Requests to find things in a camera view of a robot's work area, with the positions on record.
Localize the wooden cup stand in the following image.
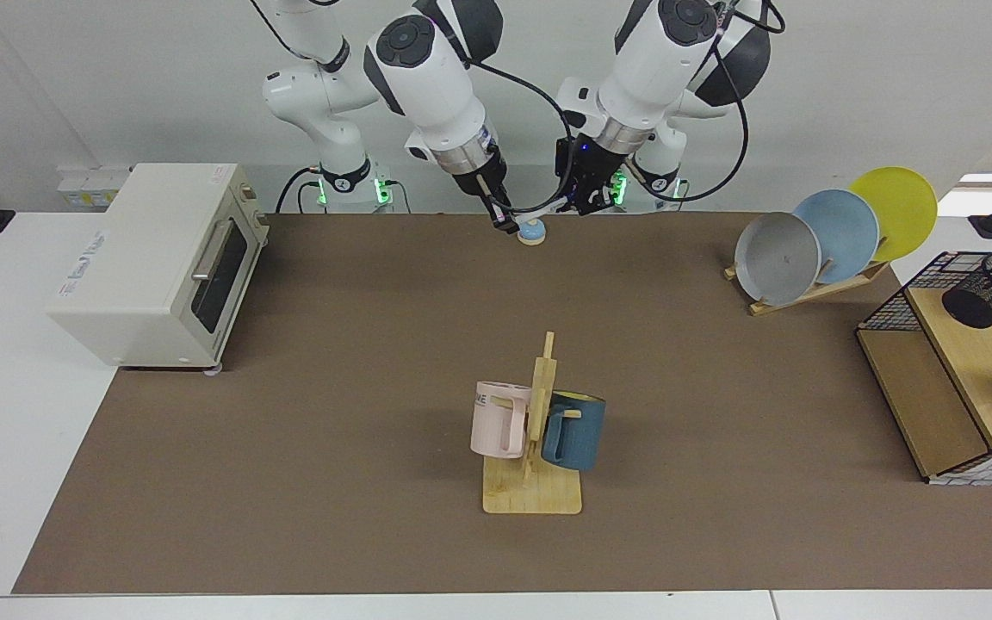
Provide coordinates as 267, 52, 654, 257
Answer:
483, 332, 583, 516

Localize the wooden plate rack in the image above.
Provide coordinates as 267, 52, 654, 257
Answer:
724, 258, 890, 317

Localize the pale toaster oven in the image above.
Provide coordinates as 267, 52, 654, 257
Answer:
46, 164, 270, 373

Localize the pink mug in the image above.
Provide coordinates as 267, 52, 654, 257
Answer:
470, 381, 533, 460

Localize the black base cable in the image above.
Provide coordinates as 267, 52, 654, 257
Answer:
276, 168, 325, 214

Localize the yellow plate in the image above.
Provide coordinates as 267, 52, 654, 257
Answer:
849, 166, 939, 263

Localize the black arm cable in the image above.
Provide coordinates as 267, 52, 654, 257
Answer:
466, 59, 574, 214
625, 0, 785, 204

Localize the brown table cloth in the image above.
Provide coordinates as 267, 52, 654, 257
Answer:
12, 213, 992, 595

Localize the grey plate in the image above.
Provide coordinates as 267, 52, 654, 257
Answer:
735, 212, 822, 306

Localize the dark blue mug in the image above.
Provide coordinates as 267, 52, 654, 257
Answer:
541, 390, 607, 472

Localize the wire basket with wooden floor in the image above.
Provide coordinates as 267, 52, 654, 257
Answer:
856, 251, 992, 487

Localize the light blue plate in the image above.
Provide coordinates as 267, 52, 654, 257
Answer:
793, 189, 880, 285

